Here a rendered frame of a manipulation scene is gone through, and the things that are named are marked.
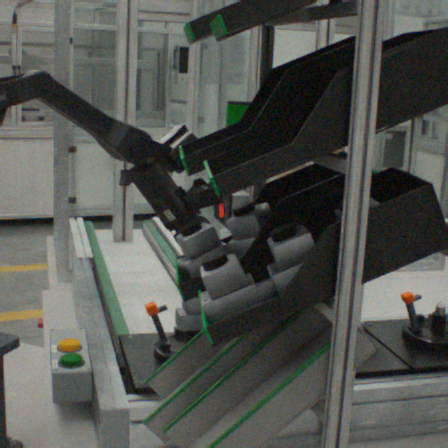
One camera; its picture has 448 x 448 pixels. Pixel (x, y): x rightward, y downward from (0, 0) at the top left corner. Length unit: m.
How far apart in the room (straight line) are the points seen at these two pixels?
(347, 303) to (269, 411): 0.16
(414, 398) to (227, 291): 0.60
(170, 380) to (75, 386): 0.24
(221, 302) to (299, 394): 0.13
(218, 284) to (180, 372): 0.31
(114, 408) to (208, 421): 0.24
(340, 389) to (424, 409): 0.56
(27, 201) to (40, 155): 0.43
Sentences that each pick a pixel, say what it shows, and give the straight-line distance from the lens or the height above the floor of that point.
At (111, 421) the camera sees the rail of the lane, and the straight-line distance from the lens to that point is 1.13.
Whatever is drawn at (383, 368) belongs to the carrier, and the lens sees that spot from 1.31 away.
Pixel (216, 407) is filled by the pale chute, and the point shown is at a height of 1.05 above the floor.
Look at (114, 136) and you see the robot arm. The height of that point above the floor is 1.37.
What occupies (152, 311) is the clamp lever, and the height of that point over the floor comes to 1.06.
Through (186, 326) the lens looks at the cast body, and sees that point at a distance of 1.25.
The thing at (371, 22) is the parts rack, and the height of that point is 1.53.
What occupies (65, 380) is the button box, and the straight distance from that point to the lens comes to 1.26.
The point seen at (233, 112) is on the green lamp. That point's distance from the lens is 1.39.
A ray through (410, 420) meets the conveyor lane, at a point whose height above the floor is 0.89.
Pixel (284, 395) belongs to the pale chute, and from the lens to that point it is 0.79.
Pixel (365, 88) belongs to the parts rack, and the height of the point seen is 1.47.
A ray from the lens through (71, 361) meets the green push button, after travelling 1.27.
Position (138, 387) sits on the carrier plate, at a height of 0.97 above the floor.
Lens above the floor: 1.48
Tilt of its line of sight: 12 degrees down
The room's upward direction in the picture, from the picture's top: 3 degrees clockwise
